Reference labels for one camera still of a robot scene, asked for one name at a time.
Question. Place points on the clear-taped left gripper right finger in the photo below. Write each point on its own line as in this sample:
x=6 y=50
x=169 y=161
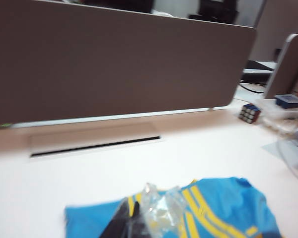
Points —
x=161 y=210

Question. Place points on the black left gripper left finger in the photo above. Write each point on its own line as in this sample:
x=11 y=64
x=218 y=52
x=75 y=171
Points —
x=119 y=220

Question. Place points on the blue white patterned soccer jersey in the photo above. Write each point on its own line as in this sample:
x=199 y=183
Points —
x=226 y=213

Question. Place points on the Rubik's cube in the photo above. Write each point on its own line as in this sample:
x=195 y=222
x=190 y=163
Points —
x=249 y=113

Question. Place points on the crumpled clear plastic bag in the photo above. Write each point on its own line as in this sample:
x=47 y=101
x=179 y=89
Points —
x=275 y=119

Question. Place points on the long grey desk divider panel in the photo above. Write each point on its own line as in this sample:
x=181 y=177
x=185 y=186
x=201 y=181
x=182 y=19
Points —
x=114 y=64

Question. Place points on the blue ice cube tray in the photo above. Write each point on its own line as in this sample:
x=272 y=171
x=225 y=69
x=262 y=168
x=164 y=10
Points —
x=289 y=101

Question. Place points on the short grey desk divider panel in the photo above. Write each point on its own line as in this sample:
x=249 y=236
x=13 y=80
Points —
x=290 y=67

